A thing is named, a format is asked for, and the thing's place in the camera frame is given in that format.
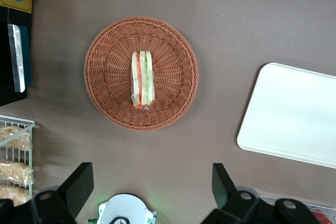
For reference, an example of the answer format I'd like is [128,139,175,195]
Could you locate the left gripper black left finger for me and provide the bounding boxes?
[30,162,95,224]

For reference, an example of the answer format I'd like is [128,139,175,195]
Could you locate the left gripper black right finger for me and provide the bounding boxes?
[201,163,263,224]

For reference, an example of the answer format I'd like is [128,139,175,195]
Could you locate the triangle sandwich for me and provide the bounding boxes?
[130,50,154,111]

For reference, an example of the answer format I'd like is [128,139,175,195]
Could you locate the cream plastic tray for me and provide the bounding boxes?
[236,62,336,169]

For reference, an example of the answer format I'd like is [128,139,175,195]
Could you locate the round brown wicker basket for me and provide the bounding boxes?
[83,16,199,132]

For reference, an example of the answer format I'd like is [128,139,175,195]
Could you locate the wrapped bread packs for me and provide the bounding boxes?
[0,158,35,187]

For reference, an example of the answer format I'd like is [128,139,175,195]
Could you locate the bagged puffed rice snack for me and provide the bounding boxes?
[0,125,33,152]
[0,184,30,207]

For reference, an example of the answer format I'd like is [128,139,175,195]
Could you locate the clear acrylic bottle rack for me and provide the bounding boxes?
[258,194,336,224]

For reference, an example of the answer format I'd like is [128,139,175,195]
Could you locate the red cola bottle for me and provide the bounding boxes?
[311,207,335,224]

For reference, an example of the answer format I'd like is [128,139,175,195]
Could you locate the silver foil strip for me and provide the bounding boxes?
[7,24,26,93]

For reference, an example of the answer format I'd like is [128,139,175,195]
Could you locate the black appliance with yellow panel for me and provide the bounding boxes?
[0,0,35,107]

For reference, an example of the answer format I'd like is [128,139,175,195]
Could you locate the white wire rack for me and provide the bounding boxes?
[0,115,36,206]

